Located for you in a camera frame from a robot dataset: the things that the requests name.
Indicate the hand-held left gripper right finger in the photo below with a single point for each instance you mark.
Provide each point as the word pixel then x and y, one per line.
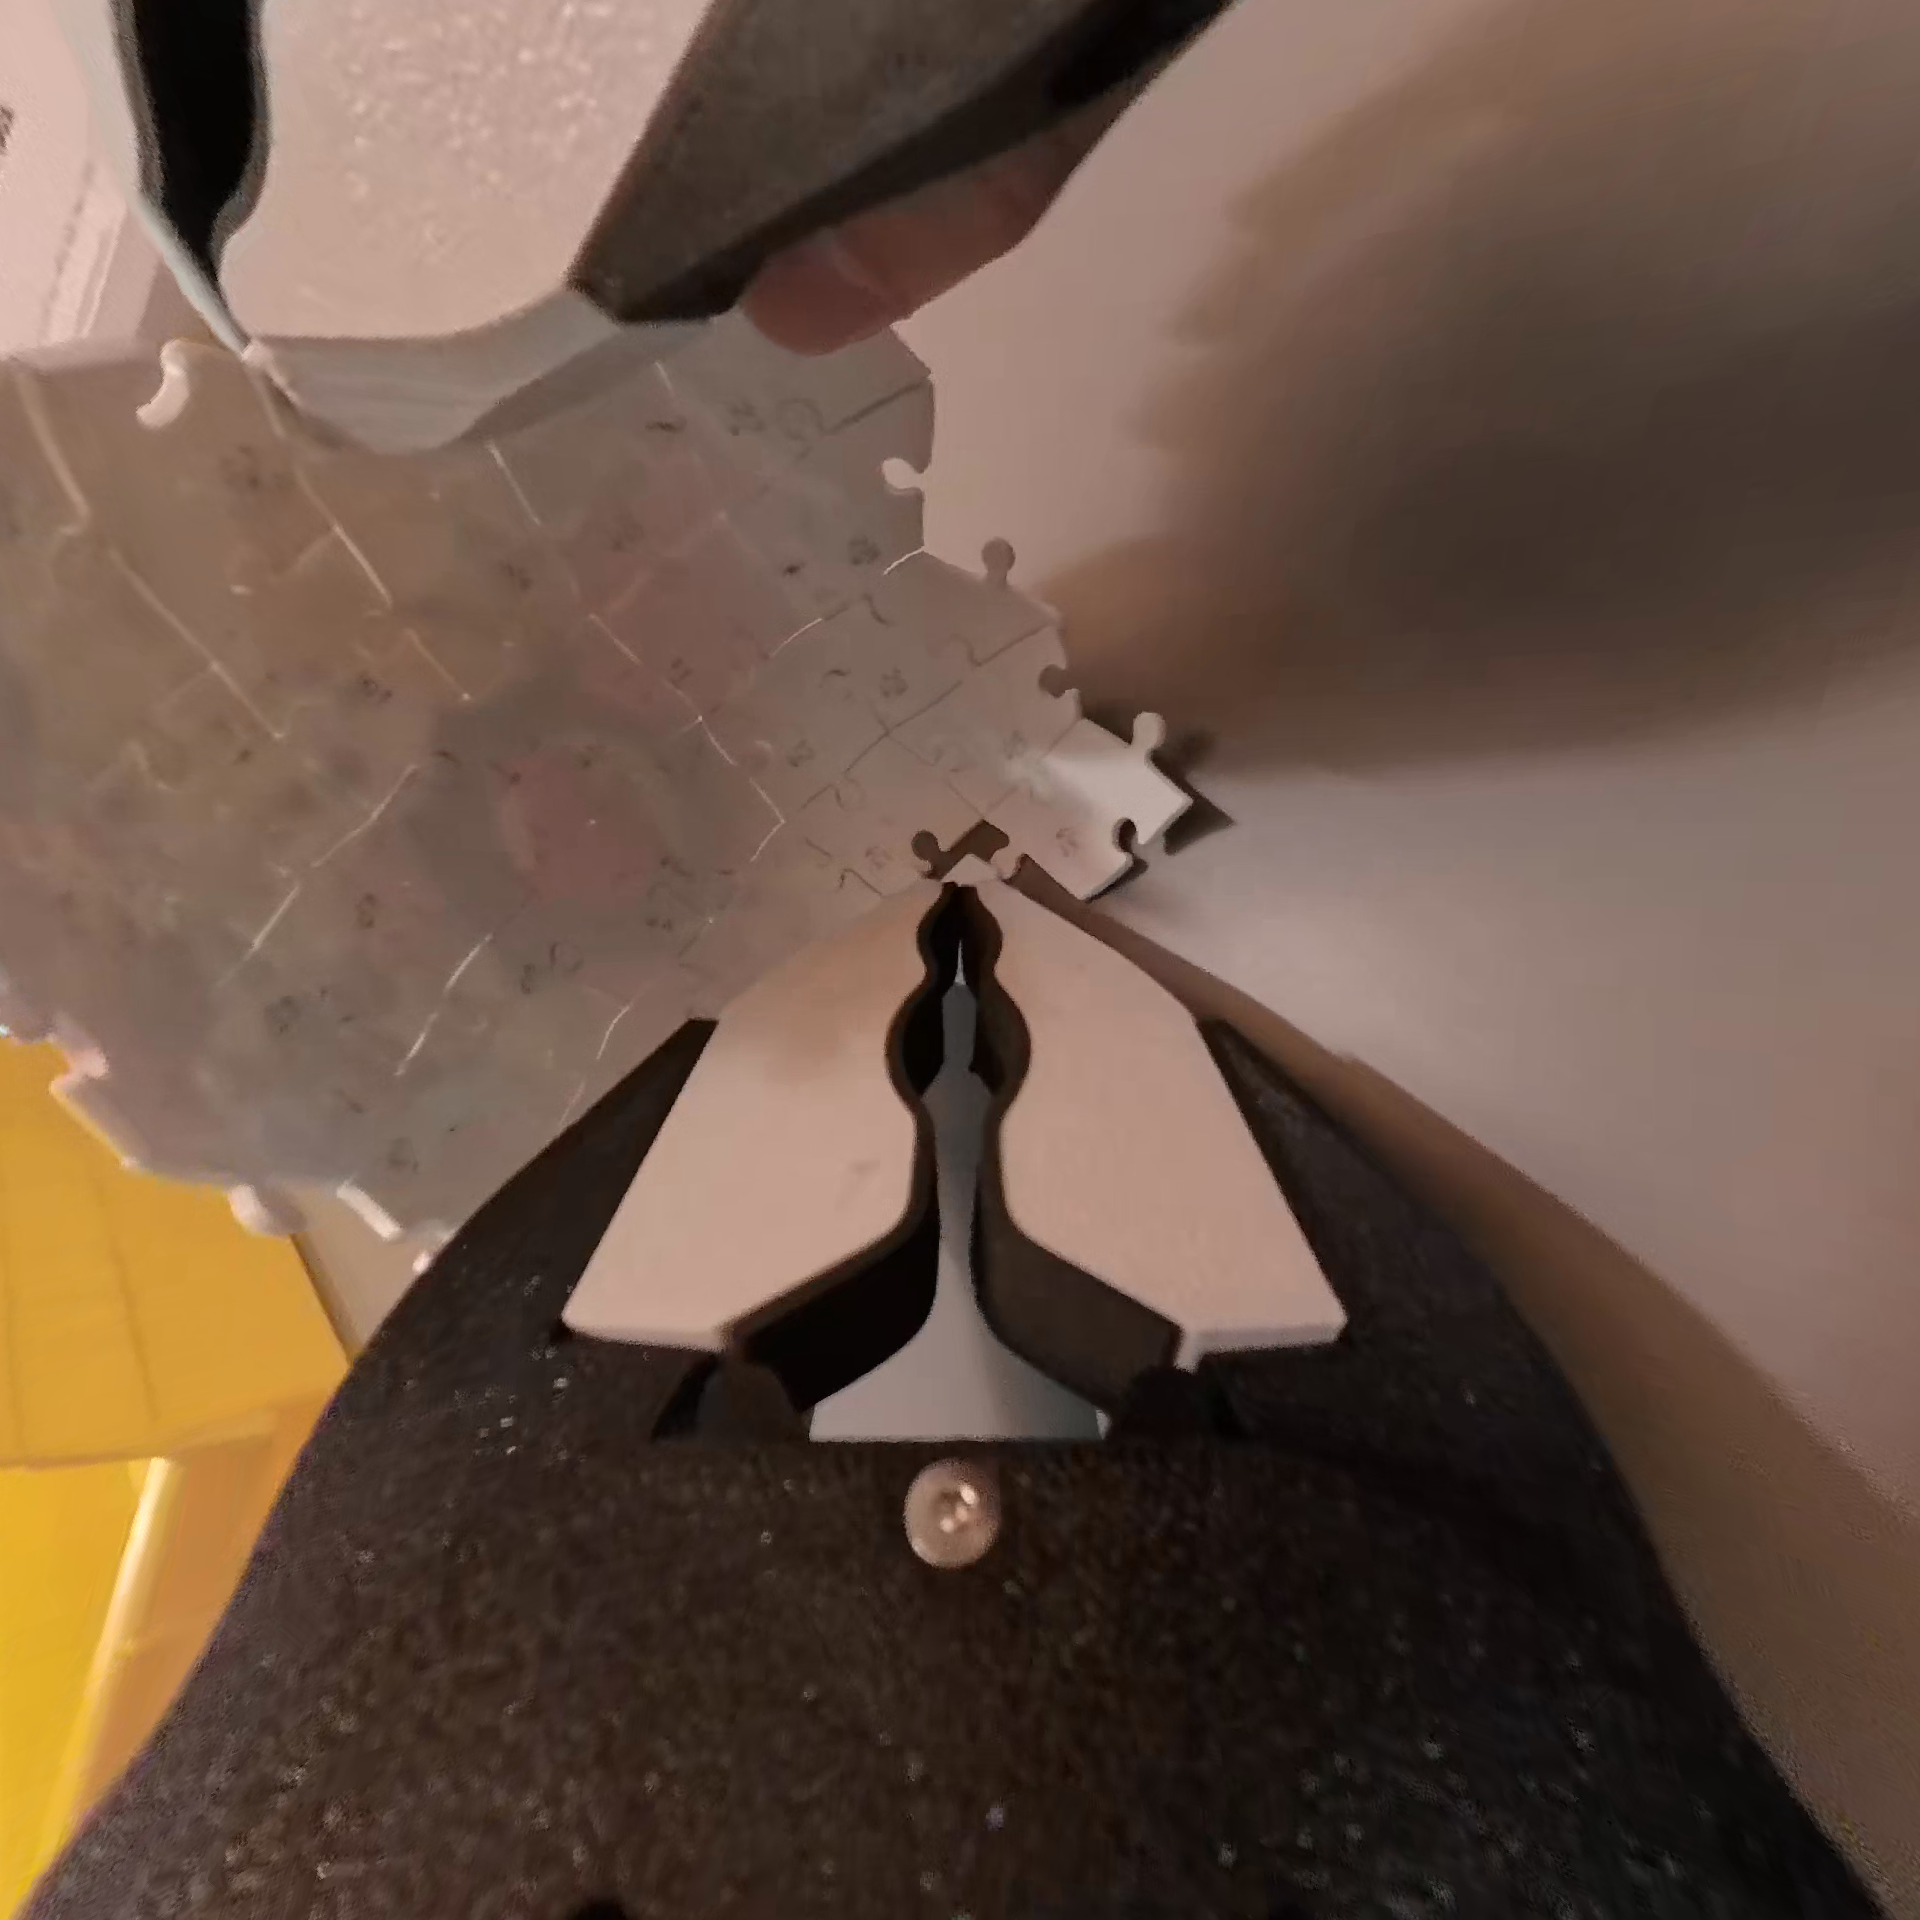
pixel 1172 1186

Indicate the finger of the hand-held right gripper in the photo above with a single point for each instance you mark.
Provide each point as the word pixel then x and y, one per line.
pixel 450 180
pixel 115 119

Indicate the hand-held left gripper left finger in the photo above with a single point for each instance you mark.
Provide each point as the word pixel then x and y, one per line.
pixel 752 1170

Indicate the white puzzle piece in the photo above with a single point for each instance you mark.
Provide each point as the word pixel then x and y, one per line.
pixel 1111 801

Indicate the partly built puzzle ball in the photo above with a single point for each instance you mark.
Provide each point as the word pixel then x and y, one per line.
pixel 450 750

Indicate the person's right hand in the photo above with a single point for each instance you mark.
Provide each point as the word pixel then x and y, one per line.
pixel 900 269

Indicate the yellow plastic bin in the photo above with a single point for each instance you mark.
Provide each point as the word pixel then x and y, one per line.
pixel 105 1350

